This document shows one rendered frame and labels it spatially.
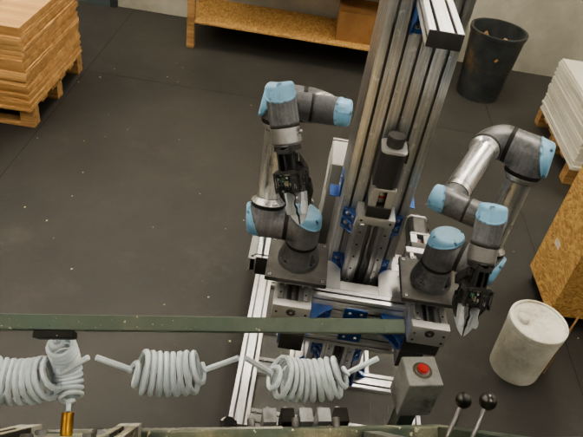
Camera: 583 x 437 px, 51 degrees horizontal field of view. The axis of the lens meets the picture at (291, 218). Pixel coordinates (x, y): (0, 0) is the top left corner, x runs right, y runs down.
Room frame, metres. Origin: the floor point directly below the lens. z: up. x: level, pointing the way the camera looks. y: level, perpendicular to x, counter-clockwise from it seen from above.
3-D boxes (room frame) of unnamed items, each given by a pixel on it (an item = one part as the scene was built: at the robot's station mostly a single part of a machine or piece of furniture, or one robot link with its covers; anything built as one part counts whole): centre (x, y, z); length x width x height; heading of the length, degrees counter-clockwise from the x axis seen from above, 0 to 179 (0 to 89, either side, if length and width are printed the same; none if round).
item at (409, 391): (1.35, -0.52, 0.84); 0.12 x 0.12 x 0.18; 12
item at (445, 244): (1.69, -0.55, 1.20); 0.13 x 0.12 x 0.14; 66
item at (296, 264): (1.68, -0.05, 1.09); 0.15 x 0.15 x 0.10
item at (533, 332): (2.26, -1.34, 0.24); 0.32 x 0.30 x 0.47; 91
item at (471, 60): (5.61, -1.57, 0.33); 0.52 x 0.52 x 0.65
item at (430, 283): (1.69, -0.54, 1.09); 0.15 x 0.15 x 0.10
